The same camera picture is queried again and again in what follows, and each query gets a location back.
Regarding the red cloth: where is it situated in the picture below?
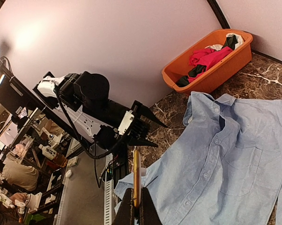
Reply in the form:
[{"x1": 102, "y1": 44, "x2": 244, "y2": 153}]
[{"x1": 187, "y1": 47, "x2": 233, "y2": 83}]

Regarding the dark green cloth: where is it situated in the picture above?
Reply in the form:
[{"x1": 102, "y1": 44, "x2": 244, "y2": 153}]
[{"x1": 176, "y1": 33, "x2": 244, "y2": 87}]

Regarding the white cloth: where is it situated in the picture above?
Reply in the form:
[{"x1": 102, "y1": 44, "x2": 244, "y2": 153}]
[{"x1": 206, "y1": 33, "x2": 244, "y2": 51}]

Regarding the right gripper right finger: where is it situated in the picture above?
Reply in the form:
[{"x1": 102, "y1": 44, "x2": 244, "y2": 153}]
[{"x1": 139, "y1": 187, "x2": 162, "y2": 225}]

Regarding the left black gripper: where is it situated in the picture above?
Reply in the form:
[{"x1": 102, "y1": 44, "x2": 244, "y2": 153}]
[{"x1": 73, "y1": 71, "x2": 167, "y2": 147}]

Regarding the light blue shirt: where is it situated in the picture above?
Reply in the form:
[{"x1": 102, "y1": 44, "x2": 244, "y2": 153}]
[{"x1": 114, "y1": 91, "x2": 282, "y2": 225}]

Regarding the black left frame pole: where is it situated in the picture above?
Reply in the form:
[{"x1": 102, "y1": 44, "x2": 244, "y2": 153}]
[{"x1": 207, "y1": 0, "x2": 230, "y2": 29}]

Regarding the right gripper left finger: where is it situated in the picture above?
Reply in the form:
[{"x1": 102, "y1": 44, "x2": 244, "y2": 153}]
[{"x1": 112, "y1": 189, "x2": 134, "y2": 225}]

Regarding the white perforated cable tray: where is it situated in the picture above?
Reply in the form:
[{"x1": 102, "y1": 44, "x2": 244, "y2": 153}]
[{"x1": 104, "y1": 154, "x2": 115, "y2": 225}]

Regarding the orange plastic basket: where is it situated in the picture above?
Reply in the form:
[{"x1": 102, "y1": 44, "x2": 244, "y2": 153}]
[{"x1": 162, "y1": 29, "x2": 253, "y2": 95}]

